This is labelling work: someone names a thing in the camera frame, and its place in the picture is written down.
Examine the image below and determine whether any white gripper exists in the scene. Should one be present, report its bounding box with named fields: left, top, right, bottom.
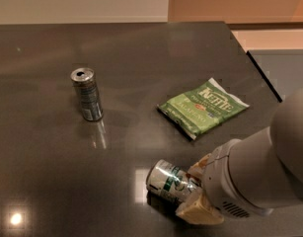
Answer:
left=176, top=139, right=273, bottom=225

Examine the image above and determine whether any green Kettle chips bag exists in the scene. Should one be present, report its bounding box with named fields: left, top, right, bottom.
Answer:
left=158, top=78, right=249, bottom=140

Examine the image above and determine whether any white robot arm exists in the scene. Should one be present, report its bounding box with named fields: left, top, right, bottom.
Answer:
left=176, top=88, right=303, bottom=225

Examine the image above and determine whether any white green 7up can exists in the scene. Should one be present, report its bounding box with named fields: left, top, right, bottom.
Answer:
left=146, top=159, right=200, bottom=205

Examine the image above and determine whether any grey side table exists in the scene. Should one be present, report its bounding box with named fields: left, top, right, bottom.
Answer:
left=247, top=49, right=303, bottom=102

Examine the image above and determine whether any silver redbull can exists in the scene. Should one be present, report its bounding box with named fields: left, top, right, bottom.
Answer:
left=70, top=67, right=103, bottom=121

